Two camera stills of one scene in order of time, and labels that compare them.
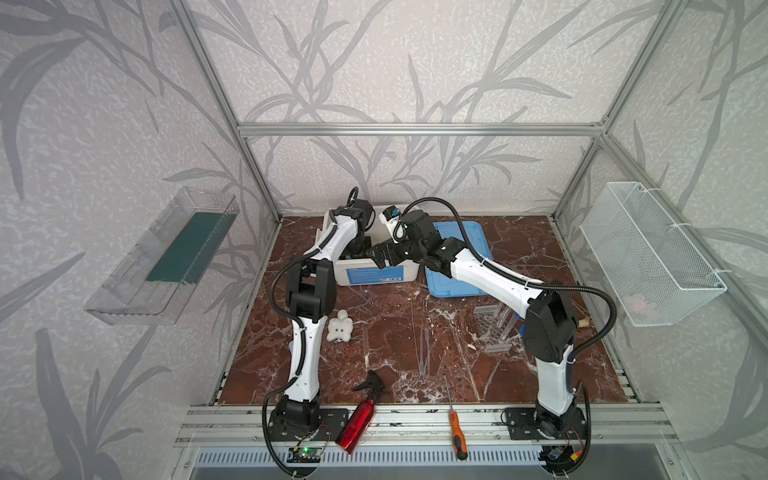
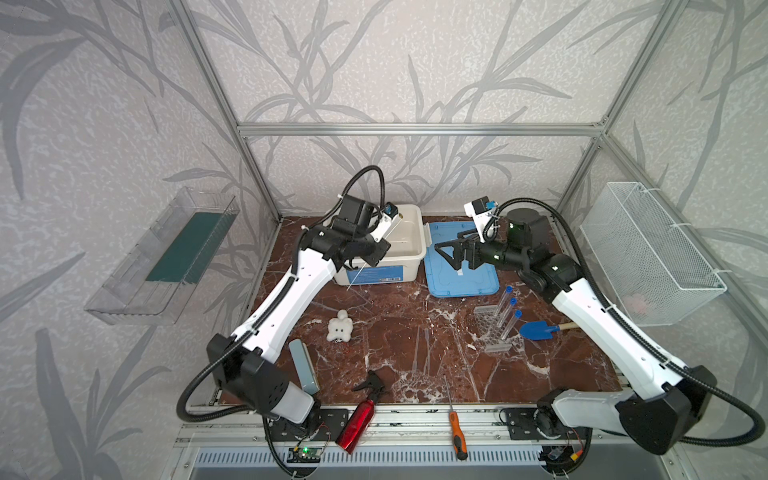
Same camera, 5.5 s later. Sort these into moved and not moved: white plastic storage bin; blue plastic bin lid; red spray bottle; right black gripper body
Moved: right black gripper body
Not moved: white plastic storage bin; blue plastic bin lid; red spray bottle
